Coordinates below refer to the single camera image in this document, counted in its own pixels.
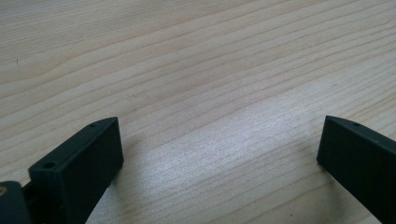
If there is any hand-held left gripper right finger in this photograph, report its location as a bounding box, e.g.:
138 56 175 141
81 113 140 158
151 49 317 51
316 115 396 224

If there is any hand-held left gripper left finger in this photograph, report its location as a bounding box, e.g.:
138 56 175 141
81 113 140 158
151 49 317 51
27 116 125 224

